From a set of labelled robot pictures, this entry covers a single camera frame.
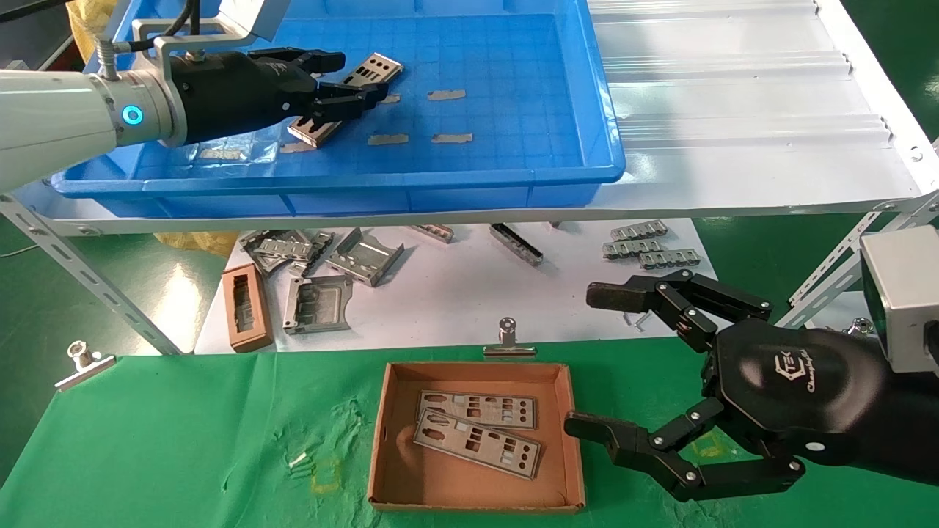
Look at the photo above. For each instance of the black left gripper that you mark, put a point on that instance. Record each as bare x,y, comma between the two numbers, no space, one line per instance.
235,92

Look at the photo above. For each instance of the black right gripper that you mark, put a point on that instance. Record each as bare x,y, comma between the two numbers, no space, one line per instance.
792,389

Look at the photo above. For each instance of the metal port plate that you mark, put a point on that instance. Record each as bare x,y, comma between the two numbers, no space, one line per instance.
524,418
374,67
458,445

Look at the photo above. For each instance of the blue plastic tray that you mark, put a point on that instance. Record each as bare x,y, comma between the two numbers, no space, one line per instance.
513,59

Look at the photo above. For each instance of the brown cardboard box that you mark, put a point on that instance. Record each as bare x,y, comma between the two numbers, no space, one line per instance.
469,495

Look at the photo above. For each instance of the small brown part box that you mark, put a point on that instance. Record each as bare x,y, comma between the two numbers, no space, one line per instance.
229,308

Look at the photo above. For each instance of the short metal strip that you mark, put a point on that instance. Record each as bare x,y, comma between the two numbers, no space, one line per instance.
436,233

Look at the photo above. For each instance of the perforated white shelf brace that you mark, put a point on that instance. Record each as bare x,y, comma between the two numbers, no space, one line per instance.
829,279
88,282

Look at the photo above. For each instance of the dark metal bar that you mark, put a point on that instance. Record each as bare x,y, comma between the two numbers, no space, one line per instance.
517,246

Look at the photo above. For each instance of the white paper sheet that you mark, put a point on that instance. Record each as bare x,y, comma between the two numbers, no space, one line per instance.
455,293

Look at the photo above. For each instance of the white metal shelf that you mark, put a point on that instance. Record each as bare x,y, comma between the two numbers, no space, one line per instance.
733,147

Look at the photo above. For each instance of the green table cloth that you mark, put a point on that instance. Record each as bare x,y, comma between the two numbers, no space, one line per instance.
220,411

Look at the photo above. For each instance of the small white scrap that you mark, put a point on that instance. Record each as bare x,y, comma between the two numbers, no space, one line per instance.
298,460

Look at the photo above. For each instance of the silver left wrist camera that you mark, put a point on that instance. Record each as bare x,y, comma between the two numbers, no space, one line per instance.
242,15

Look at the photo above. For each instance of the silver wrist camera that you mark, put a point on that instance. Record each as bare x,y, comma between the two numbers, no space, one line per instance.
902,293
242,15

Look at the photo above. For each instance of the flat grey metal frame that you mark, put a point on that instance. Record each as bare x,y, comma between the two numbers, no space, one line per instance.
275,249
323,242

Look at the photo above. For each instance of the folded grey metal bracket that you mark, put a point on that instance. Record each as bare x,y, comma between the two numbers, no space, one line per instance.
367,260

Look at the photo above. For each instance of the grey square metal bracket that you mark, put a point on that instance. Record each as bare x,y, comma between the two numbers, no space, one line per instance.
319,301

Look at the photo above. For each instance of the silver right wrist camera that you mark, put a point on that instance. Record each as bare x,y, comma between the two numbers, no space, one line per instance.
902,293

